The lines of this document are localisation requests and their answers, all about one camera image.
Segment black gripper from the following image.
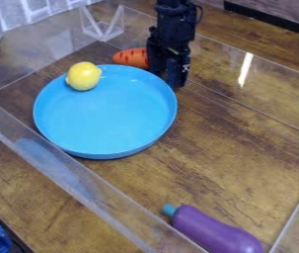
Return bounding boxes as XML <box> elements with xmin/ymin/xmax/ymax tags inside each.
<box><xmin>147</xmin><ymin>3</ymin><xmax>199</xmax><ymax>90</ymax></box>

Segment orange toy carrot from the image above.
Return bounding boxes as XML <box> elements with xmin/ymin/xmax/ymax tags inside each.
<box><xmin>112</xmin><ymin>47</ymin><xmax>150</xmax><ymax>69</ymax></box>

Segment clear acrylic enclosure wall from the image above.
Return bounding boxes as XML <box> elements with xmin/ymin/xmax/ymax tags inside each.
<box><xmin>0</xmin><ymin>0</ymin><xmax>299</xmax><ymax>253</ymax></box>

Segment blue round tray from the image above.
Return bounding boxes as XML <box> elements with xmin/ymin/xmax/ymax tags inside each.
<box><xmin>34</xmin><ymin>64</ymin><xmax>178</xmax><ymax>159</ymax></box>

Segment yellow toy lemon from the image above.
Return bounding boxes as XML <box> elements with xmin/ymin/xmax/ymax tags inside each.
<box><xmin>66</xmin><ymin>61</ymin><xmax>102</xmax><ymax>91</ymax></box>

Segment white patterned curtain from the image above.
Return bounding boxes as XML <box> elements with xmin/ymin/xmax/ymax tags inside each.
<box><xmin>0</xmin><ymin>0</ymin><xmax>103</xmax><ymax>40</ymax></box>

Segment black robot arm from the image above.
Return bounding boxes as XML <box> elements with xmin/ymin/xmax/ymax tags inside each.
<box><xmin>147</xmin><ymin>0</ymin><xmax>203</xmax><ymax>89</ymax></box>

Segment clear acrylic corner bracket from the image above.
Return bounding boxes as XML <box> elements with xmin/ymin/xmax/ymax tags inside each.
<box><xmin>79</xmin><ymin>6</ymin><xmax>124</xmax><ymax>42</ymax></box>

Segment purple toy eggplant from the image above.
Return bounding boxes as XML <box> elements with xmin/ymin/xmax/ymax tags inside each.
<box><xmin>162</xmin><ymin>204</ymin><xmax>265</xmax><ymax>253</ymax></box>

